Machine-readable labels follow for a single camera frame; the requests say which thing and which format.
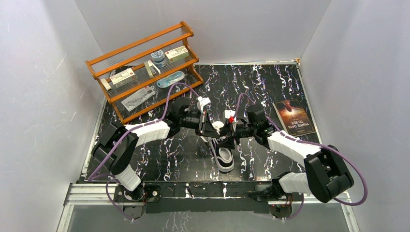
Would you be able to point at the round blue white tin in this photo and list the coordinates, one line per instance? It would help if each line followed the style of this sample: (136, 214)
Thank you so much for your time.
(158, 58)

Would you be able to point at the black white canvas sneaker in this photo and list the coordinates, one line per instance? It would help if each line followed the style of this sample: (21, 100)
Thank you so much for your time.
(222, 153)

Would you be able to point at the orange wooden shelf rack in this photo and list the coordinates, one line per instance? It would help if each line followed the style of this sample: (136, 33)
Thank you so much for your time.
(133, 56)

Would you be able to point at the brown book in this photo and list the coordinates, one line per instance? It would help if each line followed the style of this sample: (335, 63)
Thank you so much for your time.
(293, 118)

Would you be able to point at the blue packaged item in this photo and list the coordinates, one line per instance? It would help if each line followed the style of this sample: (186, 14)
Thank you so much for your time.
(170, 79)

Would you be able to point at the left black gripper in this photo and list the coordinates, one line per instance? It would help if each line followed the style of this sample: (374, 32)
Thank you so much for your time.
(204, 123)

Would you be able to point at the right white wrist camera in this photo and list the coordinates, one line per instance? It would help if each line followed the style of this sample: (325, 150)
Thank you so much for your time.
(230, 116)

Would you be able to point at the white green box top shelf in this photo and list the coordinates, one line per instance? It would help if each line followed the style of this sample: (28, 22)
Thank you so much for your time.
(177, 54)

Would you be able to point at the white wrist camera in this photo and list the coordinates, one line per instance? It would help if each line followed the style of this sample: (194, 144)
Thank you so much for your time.
(230, 116)
(202, 102)

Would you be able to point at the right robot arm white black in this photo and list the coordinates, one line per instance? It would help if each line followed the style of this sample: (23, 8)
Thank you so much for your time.
(326, 174)

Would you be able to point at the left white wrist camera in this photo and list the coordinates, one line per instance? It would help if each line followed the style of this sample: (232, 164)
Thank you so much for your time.
(202, 102)

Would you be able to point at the white red box middle shelf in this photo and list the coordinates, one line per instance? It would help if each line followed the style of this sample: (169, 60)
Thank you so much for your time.
(123, 77)

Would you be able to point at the white patterned flat package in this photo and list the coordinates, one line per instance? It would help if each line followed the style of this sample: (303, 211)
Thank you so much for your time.
(138, 97)

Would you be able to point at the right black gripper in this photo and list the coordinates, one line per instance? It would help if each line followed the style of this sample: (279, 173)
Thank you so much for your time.
(227, 143)

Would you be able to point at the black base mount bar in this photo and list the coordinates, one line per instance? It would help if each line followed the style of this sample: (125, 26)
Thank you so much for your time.
(245, 205)

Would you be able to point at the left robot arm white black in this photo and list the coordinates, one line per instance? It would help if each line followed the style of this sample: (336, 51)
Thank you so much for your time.
(116, 147)

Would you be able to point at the aluminium frame rail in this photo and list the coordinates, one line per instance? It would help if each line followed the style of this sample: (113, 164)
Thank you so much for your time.
(155, 192)

